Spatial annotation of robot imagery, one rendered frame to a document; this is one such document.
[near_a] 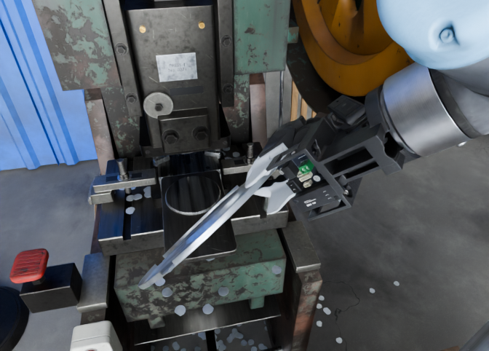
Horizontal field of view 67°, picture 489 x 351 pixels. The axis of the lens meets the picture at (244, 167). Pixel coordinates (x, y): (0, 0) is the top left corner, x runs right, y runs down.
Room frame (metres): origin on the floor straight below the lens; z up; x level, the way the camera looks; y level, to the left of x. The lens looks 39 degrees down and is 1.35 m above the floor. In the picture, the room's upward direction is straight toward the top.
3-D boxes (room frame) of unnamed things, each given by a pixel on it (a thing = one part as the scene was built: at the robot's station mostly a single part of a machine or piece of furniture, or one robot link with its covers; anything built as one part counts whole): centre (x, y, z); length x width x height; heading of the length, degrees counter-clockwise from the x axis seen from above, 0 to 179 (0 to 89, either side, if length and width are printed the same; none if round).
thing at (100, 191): (0.69, 0.31, 0.76); 0.17 x 0.06 x 0.10; 102
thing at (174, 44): (0.69, 0.13, 1.04); 0.17 x 0.15 x 0.30; 12
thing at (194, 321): (0.74, 0.14, 0.31); 0.43 x 0.42 x 0.01; 102
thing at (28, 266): (0.43, 0.42, 0.72); 0.07 x 0.06 x 0.08; 12
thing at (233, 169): (0.76, -0.02, 0.76); 0.17 x 0.06 x 0.10; 102
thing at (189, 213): (0.56, 0.11, 0.72); 0.25 x 0.14 x 0.14; 12
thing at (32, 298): (0.44, 0.40, 0.62); 0.10 x 0.06 x 0.20; 102
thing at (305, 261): (0.92, -0.09, 0.45); 0.92 x 0.12 x 0.90; 12
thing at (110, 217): (0.73, 0.14, 0.68); 0.45 x 0.30 x 0.06; 102
